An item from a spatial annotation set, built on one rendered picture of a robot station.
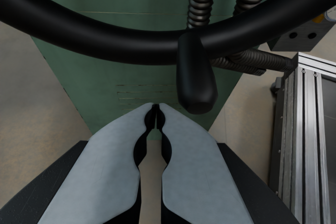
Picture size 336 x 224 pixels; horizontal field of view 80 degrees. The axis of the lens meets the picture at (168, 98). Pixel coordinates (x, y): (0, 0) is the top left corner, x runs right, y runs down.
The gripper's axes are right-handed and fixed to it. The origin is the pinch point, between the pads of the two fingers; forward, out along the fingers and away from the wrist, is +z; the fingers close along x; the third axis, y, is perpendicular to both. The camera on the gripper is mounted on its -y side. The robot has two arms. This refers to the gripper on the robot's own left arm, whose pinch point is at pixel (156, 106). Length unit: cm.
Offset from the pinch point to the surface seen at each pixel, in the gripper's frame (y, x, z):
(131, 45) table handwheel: -2.6, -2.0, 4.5
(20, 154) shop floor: 51, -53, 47
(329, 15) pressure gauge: -3.8, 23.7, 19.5
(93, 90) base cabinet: 17.0, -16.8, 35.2
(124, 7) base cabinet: -3.4, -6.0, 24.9
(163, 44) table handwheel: -2.6, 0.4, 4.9
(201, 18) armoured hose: -3.8, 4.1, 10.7
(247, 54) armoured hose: 0.6, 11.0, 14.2
